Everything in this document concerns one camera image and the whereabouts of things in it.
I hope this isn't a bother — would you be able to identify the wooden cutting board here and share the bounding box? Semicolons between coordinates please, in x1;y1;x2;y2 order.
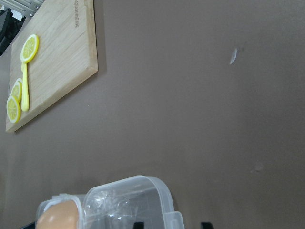
6;0;98;133

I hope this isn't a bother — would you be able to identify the single lemon slice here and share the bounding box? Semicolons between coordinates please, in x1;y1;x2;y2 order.
20;34;39;63

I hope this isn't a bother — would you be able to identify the brown egg from bowl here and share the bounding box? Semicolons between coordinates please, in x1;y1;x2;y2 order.
36;200;79;229

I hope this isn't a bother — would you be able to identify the lemon slice pair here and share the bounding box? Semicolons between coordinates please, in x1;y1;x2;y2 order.
6;95;21;124
10;78;22;102

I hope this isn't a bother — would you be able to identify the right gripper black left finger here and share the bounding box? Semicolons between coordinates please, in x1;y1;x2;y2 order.
133;222;144;229

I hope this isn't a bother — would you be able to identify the lemon slice pair bottom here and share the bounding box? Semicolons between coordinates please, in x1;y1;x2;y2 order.
10;78;22;102

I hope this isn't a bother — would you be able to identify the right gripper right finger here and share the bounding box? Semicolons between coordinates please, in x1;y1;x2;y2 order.
201;222;213;229

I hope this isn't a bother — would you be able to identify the yellow plastic knife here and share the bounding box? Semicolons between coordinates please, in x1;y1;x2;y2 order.
21;62;30;112

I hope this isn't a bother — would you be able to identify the lemon slice pair top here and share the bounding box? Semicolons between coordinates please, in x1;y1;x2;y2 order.
6;95;21;124

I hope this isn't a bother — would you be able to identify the clear plastic egg box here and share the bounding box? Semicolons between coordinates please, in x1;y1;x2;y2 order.
35;176;184;229

